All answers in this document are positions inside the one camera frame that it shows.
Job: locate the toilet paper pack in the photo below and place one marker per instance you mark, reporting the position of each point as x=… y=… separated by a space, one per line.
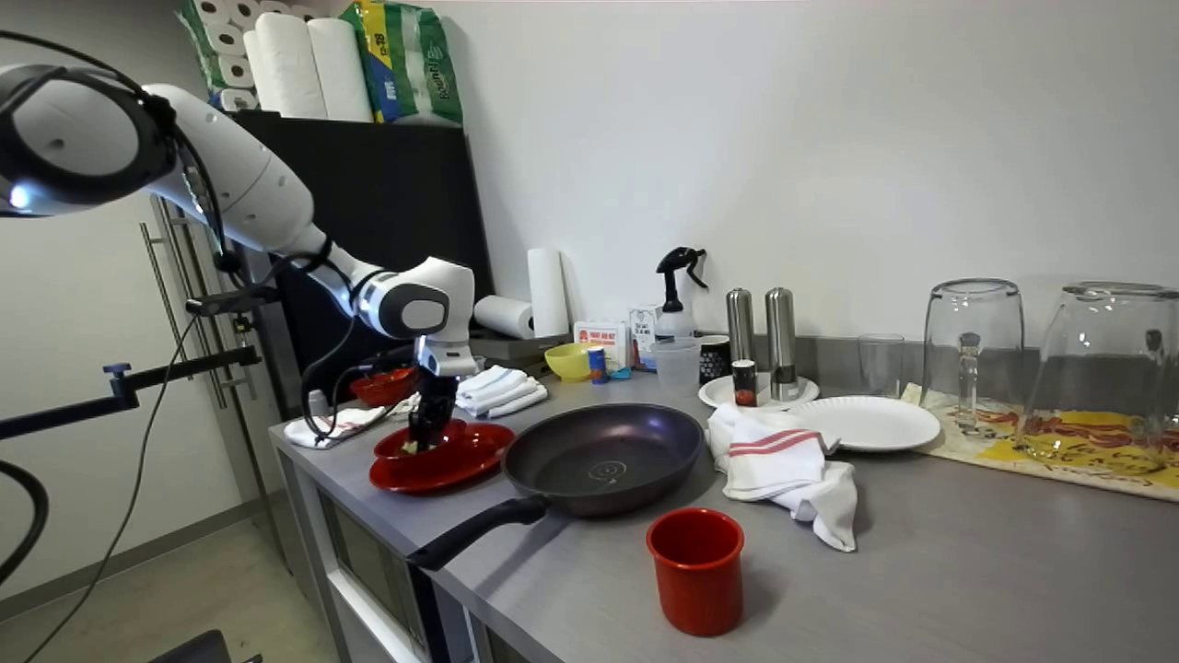
x=221 y=49

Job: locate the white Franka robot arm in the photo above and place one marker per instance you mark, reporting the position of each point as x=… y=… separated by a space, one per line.
x=243 y=187

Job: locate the grey tray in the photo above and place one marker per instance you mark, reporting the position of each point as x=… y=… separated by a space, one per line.
x=520 y=347

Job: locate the grey counter cabinet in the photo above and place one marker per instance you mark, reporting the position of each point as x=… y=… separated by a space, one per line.
x=332 y=540

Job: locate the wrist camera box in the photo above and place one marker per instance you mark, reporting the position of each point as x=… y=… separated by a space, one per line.
x=447 y=359

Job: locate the green plastic package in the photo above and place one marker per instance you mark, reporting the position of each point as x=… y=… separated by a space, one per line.
x=418 y=61

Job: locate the large white paper roll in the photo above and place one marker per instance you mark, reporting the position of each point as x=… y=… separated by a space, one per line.
x=340 y=71
x=284 y=67

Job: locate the white spray bottle black nozzle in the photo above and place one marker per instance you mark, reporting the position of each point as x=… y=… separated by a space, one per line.
x=671 y=332

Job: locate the red cup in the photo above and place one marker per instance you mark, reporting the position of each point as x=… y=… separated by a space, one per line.
x=698 y=578

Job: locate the black frying pan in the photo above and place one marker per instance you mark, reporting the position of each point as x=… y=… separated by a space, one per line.
x=603 y=462

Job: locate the red plate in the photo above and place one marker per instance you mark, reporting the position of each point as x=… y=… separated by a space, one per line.
x=447 y=476

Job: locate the yellow bowl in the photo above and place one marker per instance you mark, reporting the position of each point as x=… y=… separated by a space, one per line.
x=570 y=364

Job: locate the small white cloth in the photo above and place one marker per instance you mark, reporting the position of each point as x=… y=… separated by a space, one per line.
x=327 y=424

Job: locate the black boom rod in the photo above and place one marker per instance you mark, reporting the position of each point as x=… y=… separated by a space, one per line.
x=62 y=419

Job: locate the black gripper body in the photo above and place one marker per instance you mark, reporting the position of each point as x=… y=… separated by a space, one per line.
x=435 y=395

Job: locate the small dark spice jar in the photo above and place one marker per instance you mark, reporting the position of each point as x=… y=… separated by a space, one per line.
x=744 y=386

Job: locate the small red container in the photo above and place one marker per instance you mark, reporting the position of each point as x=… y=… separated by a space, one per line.
x=383 y=389

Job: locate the upturned clear wine glass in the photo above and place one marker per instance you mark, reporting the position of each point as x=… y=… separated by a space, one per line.
x=1106 y=356
x=975 y=343

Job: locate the white towel red stripe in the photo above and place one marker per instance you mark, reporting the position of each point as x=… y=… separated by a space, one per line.
x=780 y=466

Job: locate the white paper towel roll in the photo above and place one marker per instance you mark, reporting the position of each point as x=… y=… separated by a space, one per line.
x=506 y=317
x=545 y=293

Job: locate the black base board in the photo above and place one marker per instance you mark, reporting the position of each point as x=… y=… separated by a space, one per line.
x=203 y=650

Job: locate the red bowl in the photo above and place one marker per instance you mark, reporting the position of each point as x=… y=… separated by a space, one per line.
x=466 y=441

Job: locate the black cabinet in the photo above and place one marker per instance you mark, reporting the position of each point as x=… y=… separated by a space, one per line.
x=405 y=197

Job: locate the large white plate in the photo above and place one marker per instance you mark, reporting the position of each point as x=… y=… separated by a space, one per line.
x=867 y=424

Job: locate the steel shaker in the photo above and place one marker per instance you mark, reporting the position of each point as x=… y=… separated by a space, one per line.
x=740 y=324
x=783 y=332

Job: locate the blue can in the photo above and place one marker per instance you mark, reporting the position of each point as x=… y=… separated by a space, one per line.
x=600 y=365

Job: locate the white towel blue stripe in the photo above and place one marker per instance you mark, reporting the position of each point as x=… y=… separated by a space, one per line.
x=502 y=392

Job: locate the small white plate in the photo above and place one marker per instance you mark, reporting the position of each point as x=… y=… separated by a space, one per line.
x=719 y=392

